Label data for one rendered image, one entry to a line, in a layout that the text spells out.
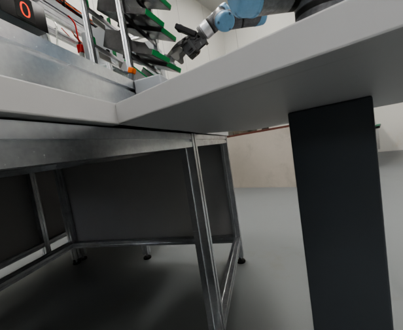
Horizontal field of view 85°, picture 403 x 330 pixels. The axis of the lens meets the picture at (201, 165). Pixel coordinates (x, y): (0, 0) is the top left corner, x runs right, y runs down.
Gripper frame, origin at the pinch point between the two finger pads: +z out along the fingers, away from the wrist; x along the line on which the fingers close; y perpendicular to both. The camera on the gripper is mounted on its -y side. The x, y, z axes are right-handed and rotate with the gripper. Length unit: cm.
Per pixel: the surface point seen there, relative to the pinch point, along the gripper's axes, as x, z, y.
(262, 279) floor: 2, 27, 126
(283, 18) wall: 629, -235, -150
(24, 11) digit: -62, 14, -6
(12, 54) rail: -90, 0, 29
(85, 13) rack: -21.8, 15.4, -28.6
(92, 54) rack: -23.1, 23.0, -13.2
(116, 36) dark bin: -18.5, 11.0, -14.1
